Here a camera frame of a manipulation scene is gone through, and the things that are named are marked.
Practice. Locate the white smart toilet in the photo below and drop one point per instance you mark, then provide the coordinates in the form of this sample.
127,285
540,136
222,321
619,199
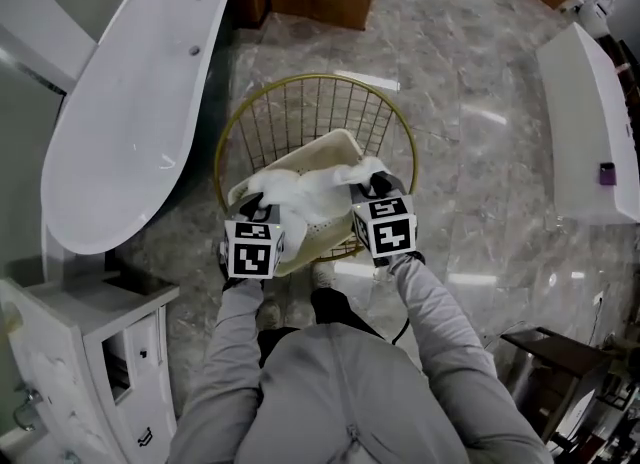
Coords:
595,7

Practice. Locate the white vanity cabinet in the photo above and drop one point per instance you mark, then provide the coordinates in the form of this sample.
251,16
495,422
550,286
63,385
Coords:
150,392

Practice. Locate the person's left forearm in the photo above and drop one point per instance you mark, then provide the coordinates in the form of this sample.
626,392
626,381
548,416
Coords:
230,342

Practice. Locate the white rectangular bathtub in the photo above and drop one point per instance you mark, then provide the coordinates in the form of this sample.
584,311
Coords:
585,117

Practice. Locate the white cloth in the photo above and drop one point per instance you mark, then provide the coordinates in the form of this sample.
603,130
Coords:
280,192

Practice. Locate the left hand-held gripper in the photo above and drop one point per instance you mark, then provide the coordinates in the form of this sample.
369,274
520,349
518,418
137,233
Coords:
252,252

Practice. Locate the person's left shoe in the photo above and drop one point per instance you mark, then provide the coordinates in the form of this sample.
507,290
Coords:
270,314

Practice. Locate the person's grey jacket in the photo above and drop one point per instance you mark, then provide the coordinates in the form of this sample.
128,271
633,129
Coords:
340,392

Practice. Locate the dark wooden side table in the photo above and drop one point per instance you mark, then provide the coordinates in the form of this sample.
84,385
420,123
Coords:
550,347

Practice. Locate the person's right forearm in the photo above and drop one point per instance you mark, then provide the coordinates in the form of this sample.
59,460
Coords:
430,312

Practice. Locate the white oval bathtub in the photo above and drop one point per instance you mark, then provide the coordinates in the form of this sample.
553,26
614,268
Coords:
135,117

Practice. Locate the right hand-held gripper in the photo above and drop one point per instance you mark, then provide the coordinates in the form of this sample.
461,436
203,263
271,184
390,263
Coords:
385,227

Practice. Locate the clear cup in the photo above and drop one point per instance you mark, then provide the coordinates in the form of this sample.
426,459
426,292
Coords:
11,317

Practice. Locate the purple rectangular device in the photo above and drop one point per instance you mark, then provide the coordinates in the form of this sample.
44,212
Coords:
607,176

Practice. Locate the cream plastic basket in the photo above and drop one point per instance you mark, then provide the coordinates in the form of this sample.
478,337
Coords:
320,149

